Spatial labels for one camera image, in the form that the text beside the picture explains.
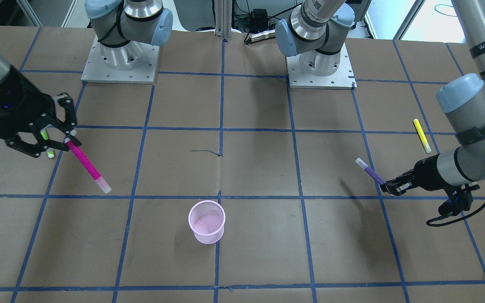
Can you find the green pen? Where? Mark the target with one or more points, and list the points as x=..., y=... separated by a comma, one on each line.
x=49, y=151

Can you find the pink pen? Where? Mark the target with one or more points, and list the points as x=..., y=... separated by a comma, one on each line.
x=88, y=165

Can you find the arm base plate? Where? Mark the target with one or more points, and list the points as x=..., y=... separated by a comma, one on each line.
x=134, y=63
x=313, y=70

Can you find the pink mesh cup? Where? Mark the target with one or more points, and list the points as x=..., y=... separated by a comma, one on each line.
x=207, y=220

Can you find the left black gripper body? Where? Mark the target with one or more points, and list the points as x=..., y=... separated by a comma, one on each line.
x=425, y=169

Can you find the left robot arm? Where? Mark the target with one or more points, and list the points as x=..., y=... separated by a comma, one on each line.
x=316, y=31

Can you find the aluminium frame post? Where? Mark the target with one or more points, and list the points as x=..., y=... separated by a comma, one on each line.
x=223, y=10

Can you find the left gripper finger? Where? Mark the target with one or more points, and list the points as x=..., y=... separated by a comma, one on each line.
x=408, y=175
x=400, y=187

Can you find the purple pen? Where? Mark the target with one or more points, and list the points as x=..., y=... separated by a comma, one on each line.
x=377, y=178

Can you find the yellow pen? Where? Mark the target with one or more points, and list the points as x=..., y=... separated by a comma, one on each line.
x=422, y=136

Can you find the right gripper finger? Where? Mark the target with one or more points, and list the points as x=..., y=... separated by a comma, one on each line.
x=67, y=126
x=34, y=150

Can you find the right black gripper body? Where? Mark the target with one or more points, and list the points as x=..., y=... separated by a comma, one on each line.
x=24, y=100

